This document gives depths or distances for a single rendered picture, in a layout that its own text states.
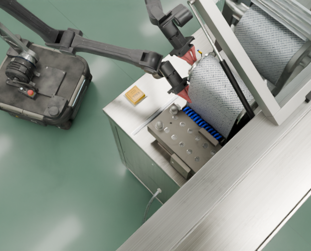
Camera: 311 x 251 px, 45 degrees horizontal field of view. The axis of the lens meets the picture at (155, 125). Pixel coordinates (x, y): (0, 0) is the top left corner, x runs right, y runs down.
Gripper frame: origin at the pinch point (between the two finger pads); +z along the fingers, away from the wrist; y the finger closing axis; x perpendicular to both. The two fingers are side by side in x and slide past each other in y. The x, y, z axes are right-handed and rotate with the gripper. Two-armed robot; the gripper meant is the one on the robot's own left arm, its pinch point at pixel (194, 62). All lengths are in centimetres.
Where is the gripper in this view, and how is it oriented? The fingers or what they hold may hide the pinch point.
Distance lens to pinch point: 150.8
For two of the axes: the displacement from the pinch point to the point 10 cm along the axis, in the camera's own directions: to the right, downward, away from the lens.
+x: 4.4, 1.6, -8.9
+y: -6.7, 7.1, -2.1
